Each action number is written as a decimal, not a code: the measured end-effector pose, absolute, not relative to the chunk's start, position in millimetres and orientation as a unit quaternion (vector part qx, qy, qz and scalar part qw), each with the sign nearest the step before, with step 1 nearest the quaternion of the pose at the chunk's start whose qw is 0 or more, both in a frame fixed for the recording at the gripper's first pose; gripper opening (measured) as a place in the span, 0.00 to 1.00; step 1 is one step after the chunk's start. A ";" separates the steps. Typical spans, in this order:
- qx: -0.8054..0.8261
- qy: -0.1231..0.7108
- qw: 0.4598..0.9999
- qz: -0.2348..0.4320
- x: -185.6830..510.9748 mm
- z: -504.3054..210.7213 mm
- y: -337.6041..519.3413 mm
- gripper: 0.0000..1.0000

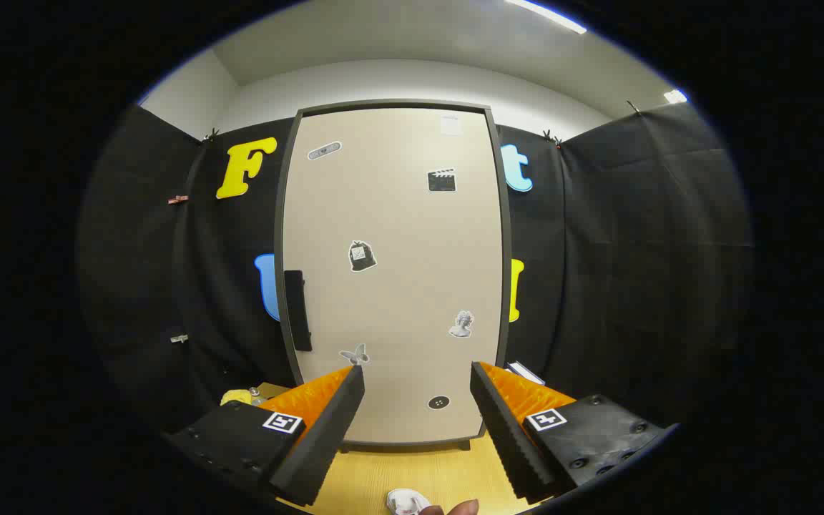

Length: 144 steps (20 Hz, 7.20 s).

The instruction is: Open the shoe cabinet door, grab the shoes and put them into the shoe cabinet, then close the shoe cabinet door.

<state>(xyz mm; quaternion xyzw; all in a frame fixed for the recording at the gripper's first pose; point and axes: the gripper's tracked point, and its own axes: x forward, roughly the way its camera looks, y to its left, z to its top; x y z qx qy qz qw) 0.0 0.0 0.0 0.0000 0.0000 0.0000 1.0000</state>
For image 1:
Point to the yellow plush toy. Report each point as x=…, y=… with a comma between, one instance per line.
x=235, y=397

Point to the red clip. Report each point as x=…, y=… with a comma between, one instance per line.
x=177, y=199

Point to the small ceiling light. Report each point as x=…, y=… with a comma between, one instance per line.
x=675, y=96

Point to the long ceiling light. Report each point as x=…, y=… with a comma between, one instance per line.
x=546, y=16

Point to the grey shoe cabinet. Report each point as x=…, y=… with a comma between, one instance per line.
x=505, y=272

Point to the lilac spine book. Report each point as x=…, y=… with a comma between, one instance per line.
x=524, y=372

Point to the beige shoe cabinet door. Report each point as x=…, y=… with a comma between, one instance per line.
x=398, y=286

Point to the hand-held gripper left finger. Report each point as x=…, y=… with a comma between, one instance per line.
x=322, y=443

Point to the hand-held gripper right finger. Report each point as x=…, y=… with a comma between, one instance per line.
x=508, y=436

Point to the black backdrop cloth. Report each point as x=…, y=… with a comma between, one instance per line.
x=634, y=250

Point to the black binder clip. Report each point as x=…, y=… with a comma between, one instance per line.
x=551, y=137
x=210, y=134
x=632, y=108

